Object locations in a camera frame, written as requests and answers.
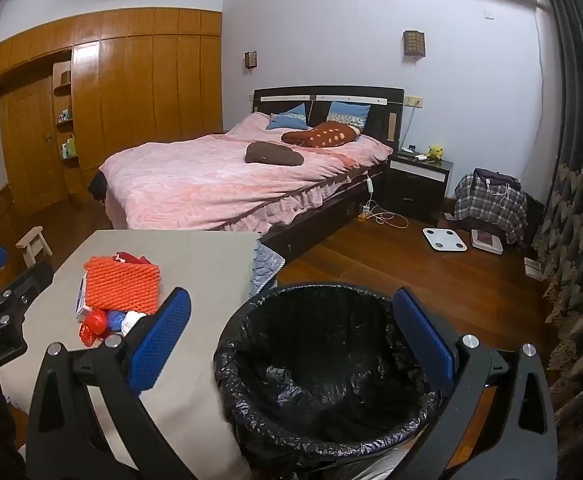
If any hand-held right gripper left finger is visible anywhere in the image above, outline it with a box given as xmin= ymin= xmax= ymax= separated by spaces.
xmin=25 ymin=287 xmax=193 ymax=480

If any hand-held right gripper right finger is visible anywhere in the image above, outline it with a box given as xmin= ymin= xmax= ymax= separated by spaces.
xmin=393 ymin=287 xmax=559 ymax=480

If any orange foam net sleeve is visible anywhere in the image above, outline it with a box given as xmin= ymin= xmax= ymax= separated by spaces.
xmin=82 ymin=255 xmax=162 ymax=313

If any black lined trash bin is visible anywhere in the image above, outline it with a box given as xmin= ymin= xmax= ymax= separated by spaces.
xmin=212 ymin=282 xmax=455 ymax=480

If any small wooden stool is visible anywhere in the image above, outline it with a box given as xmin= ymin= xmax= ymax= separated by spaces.
xmin=15 ymin=226 xmax=53 ymax=268

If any white card box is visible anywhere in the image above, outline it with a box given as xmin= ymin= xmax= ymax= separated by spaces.
xmin=74 ymin=277 xmax=89 ymax=318

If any white bathroom scale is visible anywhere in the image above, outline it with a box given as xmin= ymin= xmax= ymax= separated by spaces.
xmin=422 ymin=227 xmax=468 ymax=252

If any white box on floor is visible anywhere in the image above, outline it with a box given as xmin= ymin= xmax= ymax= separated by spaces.
xmin=470 ymin=228 xmax=505 ymax=256

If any black cloth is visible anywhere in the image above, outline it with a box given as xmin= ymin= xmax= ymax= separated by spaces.
xmin=88 ymin=170 xmax=108 ymax=203

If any quilted table cloth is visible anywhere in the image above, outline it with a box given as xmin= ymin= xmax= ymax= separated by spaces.
xmin=248 ymin=240 xmax=287 ymax=297

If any wooden door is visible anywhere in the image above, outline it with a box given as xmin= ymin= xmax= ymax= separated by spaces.
xmin=0 ymin=76 xmax=69 ymax=206

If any white paper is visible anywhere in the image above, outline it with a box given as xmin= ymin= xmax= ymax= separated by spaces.
xmin=523 ymin=257 xmax=547 ymax=281

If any plaid cloth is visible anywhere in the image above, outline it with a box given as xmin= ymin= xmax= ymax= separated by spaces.
xmin=453 ymin=172 xmax=528 ymax=246

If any dark nightstand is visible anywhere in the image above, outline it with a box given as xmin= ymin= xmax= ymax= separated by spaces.
xmin=384 ymin=152 xmax=455 ymax=226

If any bed with pink blanket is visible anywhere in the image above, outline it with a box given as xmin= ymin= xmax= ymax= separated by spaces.
xmin=98 ymin=112 xmax=395 ymax=234

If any dark hoodie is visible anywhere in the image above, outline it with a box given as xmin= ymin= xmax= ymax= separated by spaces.
xmin=473 ymin=168 xmax=522 ymax=192

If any dark patterned curtain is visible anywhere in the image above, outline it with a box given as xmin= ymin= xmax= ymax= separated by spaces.
xmin=534 ymin=0 xmax=583 ymax=461

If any brown pillow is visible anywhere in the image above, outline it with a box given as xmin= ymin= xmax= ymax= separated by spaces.
xmin=244 ymin=141 xmax=305 ymax=166

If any wooden wardrobe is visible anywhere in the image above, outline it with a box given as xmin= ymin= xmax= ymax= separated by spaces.
xmin=0 ymin=7 xmax=223 ymax=203

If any red dotted pillow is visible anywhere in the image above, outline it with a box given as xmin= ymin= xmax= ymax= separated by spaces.
xmin=281 ymin=121 xmax=362 ymax=149

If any blue patterned pillow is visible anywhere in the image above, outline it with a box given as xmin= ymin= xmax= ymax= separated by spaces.
xmin=326 ymin=101 xmax=372 ymax=128

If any plain blue pillow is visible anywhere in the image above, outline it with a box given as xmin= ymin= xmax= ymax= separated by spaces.
xmin=267 ymin=103 xmax=308 ymax=131

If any white cable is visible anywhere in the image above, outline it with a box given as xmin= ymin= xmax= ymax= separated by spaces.
xmin=369 ymin=200 xmax=408 ymax=228

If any dark bed frame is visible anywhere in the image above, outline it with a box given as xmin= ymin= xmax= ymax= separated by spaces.
xmin=252 ymin=85 xmax=405 ymax=261

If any large wall lamp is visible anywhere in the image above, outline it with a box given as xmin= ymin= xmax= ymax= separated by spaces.
xmin=403 ymin=30 xmax=427 ymax=58

